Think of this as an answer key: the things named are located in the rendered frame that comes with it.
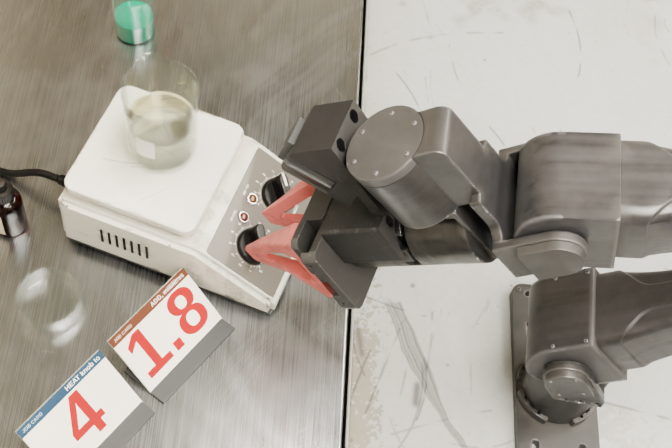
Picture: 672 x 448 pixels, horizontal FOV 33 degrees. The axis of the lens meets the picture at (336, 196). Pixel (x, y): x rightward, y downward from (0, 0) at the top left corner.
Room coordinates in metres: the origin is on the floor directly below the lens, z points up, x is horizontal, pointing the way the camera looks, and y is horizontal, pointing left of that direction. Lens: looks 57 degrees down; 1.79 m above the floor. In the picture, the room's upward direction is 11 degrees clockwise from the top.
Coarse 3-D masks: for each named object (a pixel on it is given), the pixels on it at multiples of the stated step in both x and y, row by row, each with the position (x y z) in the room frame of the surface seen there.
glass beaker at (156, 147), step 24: (144, 72) 0.55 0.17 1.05; (168, 72) 0.56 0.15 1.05; (192, 72) 0.55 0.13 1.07; (120, 96) 0.52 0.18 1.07; (192, 96) 0.55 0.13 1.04; (144, 120) 0.50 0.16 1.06; (168, 120) 0.50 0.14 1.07; (192, 120) 0.52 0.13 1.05; (144, 144) 0.50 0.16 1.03; (168, 144) 0.50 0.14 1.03; (192, 144) 0.52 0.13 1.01; (144, 168) 0.50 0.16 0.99; (168, 168) 0.50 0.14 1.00
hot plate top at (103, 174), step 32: (96, 128) 0.54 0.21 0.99; (224, 128) 0.56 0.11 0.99; (96, 160) 0.50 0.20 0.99; (128, 160) 0.51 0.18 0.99; (192, 160) 0.52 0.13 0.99; (224, 160) 0.53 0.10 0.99; (96, 192) 0.47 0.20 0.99; (128, 192) 0.48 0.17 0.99; (160, 192) 0.48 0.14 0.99; (192, 192) 0.49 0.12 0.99; (160, 224) 0.46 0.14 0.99; (192, 224) 0.46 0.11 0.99
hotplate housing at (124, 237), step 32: (64, 192) 0.48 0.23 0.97; (224, 192) 0.51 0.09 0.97; (64, 224) 0.47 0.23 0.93; (96, 224) 0.46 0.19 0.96; (128, 224) 0.46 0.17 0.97; (128, 256) 0.46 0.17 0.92; (160, 256) 0.45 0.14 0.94; (192, 256) 0.44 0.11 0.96; (224, 288) 0.44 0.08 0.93; (256, 288) 0.44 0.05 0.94
